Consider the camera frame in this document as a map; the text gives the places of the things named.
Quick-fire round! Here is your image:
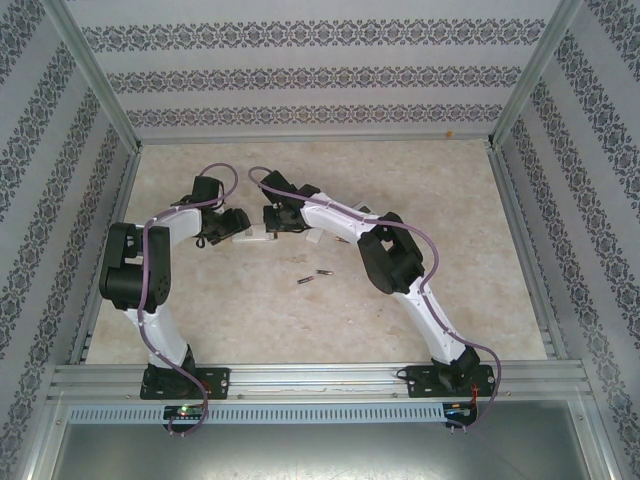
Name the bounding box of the grey metal sheet panel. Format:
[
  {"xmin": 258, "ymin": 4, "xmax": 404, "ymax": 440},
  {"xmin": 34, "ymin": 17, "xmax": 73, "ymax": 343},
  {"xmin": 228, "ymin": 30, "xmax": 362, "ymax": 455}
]
[{"xmin": 49, "ymin": 422, "xmax": 609, "ymax": 480}]

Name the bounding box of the aluminium back rail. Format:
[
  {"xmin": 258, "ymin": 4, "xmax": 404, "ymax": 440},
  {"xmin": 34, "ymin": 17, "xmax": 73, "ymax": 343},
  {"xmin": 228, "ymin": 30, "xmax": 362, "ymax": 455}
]
[{"xmin": 137, "ymin": 134, "xmax": 494, "ymax": 146}]

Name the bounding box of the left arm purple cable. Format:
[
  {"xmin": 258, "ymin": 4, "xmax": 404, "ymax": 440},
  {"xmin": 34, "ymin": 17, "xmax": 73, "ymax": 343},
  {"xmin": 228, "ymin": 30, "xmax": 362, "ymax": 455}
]
[{"xmin": 139, "ymin": 163, "xmax": 239, "ymax": 436}]

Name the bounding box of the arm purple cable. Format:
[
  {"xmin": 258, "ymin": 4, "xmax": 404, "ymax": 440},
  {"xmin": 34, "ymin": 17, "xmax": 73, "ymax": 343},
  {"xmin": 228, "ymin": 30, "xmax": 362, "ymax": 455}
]
[
  {"xmin": 139, "ymin": 163, "xmax": 239, "ymax": 436},
  {"xmin": 248, "ymin": 167, "xmax": 503, "ymax": 434}
]

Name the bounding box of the aluminium side rail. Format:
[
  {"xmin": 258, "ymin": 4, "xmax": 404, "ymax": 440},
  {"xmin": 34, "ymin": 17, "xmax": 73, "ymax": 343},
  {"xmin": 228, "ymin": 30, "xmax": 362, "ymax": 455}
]
[
  {"xmin": 487, "ymin": 143, "xmax": 570, "ymax": 360},
  {"xmin": 68, "ymin": 147, "xmax": 145, "ymax": 365}
]

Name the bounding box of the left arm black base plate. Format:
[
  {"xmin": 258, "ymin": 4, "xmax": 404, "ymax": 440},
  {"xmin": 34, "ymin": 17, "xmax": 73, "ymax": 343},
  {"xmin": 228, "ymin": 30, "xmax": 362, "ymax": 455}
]
[{"xmin": 139, "ymin": 367, "xmax": 232, "ymax": 401}]

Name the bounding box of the aluminium mounting rail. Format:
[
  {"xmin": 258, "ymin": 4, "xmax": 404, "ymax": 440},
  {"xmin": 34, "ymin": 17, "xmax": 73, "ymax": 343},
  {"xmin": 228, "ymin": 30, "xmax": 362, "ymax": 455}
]
[{"xmin": 47, "ymin": 362, "xmax": 587, "ymax": 401}]

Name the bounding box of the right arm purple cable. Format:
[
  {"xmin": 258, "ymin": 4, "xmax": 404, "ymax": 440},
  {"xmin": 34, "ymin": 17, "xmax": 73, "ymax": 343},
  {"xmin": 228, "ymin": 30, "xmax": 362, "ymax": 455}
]
[{"xmin": 248, "ymin": 167, "xmax": 503, "ymax": 434}]

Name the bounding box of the grey slotted cable duct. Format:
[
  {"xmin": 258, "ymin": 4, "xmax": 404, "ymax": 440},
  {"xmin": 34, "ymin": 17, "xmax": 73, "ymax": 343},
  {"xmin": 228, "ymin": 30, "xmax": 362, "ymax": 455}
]
[{"xmin": 67, "ymin": 403, "xmax": 446, "ymax": 424}]

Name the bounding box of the aluminium frame post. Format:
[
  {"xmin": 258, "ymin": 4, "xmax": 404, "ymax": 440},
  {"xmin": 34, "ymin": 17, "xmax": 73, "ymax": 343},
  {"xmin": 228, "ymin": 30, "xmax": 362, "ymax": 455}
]
[
  {"xmin": 48, "ymin": 0, "xmax": 145, "ymax": 154},
  {"xmin": 487, "ymin": 0, "xmax": 587, "ymax": 151}
]

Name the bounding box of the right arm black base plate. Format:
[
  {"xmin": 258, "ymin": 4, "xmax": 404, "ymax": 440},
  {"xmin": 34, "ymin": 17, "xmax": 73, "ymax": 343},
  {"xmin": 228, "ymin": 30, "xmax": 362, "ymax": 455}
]
[{"xmin": 406, "ymin": 364, "xmax": 499, "ymax": 400}]

